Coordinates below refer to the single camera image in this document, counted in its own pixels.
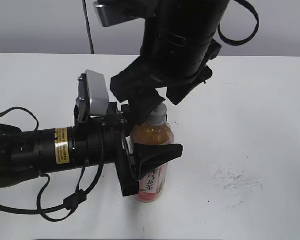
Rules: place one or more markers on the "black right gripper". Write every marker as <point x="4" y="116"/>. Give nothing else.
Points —
<point x="138" y="82"/>

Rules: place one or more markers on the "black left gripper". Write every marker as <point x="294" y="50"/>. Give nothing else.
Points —
<point x="102" y="140"/>

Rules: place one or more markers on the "white bottle cap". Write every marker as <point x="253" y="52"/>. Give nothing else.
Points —
<point x="158" y="116"/>

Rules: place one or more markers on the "oolong tea bottle pink label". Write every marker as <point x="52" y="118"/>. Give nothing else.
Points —
<point x="152" y="184"/>

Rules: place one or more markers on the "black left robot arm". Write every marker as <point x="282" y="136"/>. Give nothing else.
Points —
<point x="25" y="155"/>

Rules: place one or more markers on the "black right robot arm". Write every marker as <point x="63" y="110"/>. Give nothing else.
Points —
<point x="177" y="44"/>

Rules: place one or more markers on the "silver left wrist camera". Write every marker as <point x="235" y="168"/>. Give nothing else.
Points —
<point x="92" y="99"/>

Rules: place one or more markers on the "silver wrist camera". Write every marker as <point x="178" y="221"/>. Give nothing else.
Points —
<point x="111" y="13"/>
<point x="92" y="99"/>

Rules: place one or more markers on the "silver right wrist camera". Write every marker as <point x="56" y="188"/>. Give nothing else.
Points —
<point x="111" y="13"/>

